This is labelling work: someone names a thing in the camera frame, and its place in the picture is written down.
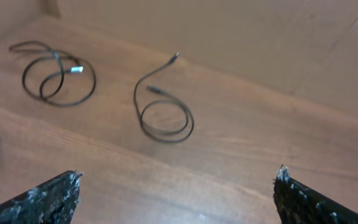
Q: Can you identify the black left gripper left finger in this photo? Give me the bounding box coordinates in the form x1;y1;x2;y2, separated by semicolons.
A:
0;170;82;223

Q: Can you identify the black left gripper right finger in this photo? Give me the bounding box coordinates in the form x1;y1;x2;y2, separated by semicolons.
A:
273;166;358;224

